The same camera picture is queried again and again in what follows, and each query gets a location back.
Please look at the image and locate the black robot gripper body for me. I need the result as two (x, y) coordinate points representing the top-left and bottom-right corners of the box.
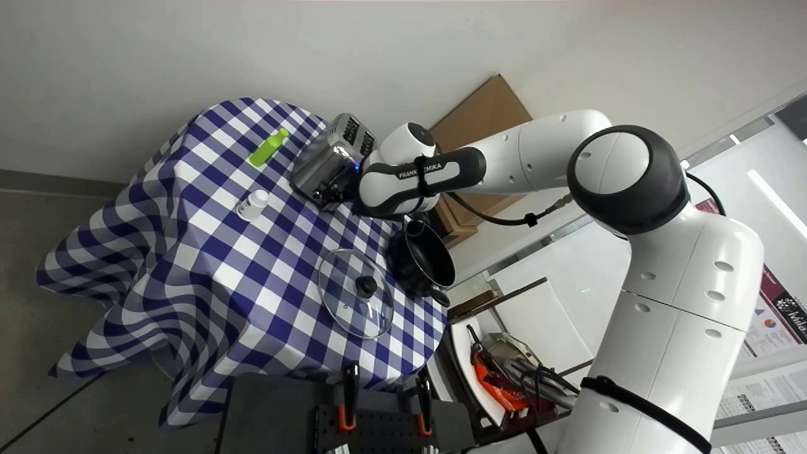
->
(336, 169), (373, 215)

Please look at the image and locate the black cooking pot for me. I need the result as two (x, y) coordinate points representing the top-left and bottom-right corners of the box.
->
(382, 213), (459, 311)

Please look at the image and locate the white tray of tools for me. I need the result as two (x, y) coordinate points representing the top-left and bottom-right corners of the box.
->
(440, 321), (593, 435)

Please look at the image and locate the red white poster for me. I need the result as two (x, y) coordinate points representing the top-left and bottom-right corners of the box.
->
(754, 265), (807, 349)

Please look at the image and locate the small green bottle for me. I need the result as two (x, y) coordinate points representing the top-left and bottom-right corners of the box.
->
(243, 127), (291, 171)

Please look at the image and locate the silver two-slot toaster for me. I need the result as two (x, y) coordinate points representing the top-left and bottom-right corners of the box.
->
(286, 111), (378, 209)

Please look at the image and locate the blue white checkered tablecloth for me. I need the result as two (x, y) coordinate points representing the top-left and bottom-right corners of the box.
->
(33, 97), (454, 431)

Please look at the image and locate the orange hand tool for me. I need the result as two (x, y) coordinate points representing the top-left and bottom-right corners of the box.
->
(467, 343), (542, 417)

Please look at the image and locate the black clamp orange handle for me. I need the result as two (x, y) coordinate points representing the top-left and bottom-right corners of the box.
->
(410, 368), (440, 441)
(332, 362), (363, 437)

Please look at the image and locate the glass pot lid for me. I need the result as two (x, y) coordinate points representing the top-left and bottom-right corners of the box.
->
(315, 246), (396, 343)

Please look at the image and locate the large tall cardboard box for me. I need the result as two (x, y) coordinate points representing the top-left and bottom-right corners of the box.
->
(425, 73), (537, 248)

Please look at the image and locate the small white bottle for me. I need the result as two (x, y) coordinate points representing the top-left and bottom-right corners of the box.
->
(236, 189), (274, 224)

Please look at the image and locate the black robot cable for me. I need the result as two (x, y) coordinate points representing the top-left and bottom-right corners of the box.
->
(443, 169), (726, 233)

